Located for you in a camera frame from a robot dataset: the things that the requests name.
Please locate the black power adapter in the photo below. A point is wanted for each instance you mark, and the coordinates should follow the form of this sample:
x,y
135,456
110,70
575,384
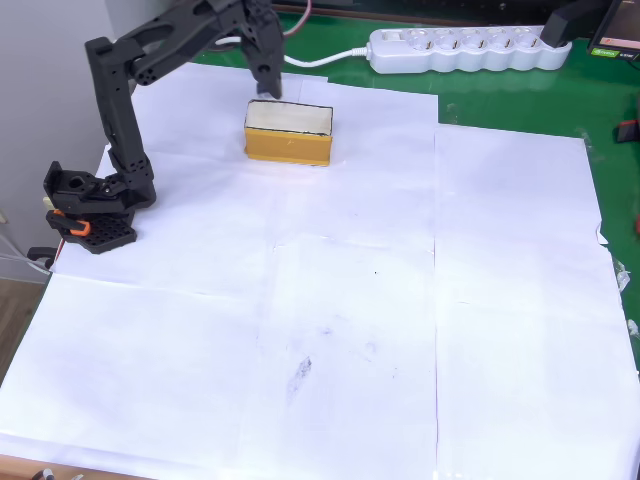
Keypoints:
x,y
557,27

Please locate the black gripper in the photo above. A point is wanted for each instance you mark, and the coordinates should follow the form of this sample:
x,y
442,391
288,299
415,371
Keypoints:
x,y
263,64

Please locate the black table clamp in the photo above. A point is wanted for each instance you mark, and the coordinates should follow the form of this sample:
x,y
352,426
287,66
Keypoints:
x,y
40,255

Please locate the orange clamp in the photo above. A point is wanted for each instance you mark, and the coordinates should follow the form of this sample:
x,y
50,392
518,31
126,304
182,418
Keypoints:
x,y
77,230

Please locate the yellow rectangular box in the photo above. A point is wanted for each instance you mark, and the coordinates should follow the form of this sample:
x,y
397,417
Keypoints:
x,y
287,147

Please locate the white power strip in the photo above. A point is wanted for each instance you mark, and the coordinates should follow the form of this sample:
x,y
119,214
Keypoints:
x,y
470,57

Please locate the white paper sheet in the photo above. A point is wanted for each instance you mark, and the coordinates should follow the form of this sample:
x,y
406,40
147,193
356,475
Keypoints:
x,y
350,400
125,375
525,300
380,190
225,225

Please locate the black laptop with green sticker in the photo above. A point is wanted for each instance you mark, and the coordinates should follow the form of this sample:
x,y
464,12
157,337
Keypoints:
x,y
620,30

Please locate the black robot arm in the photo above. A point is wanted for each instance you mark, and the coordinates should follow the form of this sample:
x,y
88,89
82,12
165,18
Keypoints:
x,y
120,125

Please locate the red black small tool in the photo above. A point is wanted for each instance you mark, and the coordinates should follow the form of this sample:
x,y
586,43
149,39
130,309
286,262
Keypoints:
x,y
627,131

